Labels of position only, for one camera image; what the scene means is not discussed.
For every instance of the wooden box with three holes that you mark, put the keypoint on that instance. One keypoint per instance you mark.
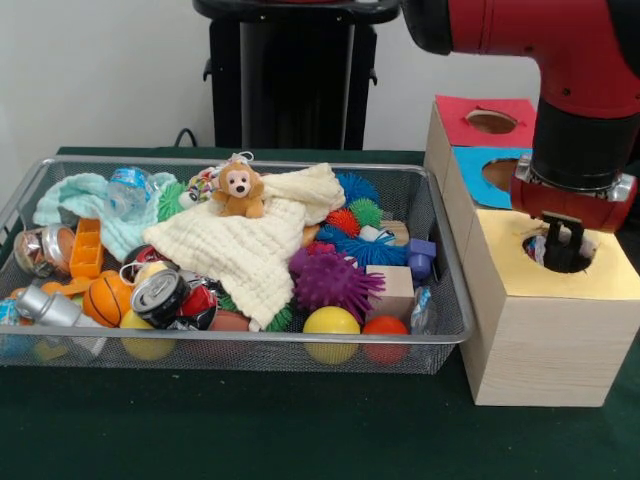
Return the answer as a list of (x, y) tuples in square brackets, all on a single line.
[(550, 360)]

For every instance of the clear plastic bottle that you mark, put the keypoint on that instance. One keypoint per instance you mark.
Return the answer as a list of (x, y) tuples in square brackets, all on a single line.
[(127, 195)]

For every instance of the dark green table cloth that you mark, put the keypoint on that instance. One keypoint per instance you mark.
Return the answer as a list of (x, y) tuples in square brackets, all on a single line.
[(250, 425)]

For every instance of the orange toy brick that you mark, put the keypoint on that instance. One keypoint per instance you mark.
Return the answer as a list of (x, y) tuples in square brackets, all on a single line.
[(87, 250)]

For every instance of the red ball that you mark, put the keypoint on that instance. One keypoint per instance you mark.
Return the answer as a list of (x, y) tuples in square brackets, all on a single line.
[(386, 327)]

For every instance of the orange toy basketball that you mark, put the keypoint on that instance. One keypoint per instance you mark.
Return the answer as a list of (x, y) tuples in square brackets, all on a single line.
[(105, 300)]

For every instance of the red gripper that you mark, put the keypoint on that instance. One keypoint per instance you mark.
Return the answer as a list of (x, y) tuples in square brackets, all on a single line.
[(565, 210)]

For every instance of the mint green cloth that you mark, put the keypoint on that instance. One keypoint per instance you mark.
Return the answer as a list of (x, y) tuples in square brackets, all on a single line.
[(55, 200)]

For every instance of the cloth with coloured dots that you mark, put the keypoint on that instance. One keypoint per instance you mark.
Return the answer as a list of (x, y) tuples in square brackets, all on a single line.
[(537, 247)]

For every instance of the yellow ball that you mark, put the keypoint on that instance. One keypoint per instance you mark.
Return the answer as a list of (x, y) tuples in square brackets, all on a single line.
[(332, 325)]

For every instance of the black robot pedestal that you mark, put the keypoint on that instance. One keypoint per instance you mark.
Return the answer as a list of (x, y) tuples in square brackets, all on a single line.
[(300, 75)]

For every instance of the cream waffle cloth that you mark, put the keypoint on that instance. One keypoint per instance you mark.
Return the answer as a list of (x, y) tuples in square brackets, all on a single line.
[(240, 250)]

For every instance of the silver mesh bin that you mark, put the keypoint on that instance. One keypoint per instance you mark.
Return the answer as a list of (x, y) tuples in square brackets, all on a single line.
[(225, 356)]

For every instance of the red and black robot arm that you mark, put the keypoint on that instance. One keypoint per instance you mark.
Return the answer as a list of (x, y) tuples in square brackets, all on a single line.
[(580, 75)]

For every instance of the brown monkey plush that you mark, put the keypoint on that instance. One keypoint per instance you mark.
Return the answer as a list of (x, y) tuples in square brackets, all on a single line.
[(239, 187)]

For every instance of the purple spiky ball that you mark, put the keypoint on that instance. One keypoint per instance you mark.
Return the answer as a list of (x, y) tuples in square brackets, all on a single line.
[(330, 280)]

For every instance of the black soda can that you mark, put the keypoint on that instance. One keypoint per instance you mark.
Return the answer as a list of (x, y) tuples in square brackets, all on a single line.
[(160, 297)]

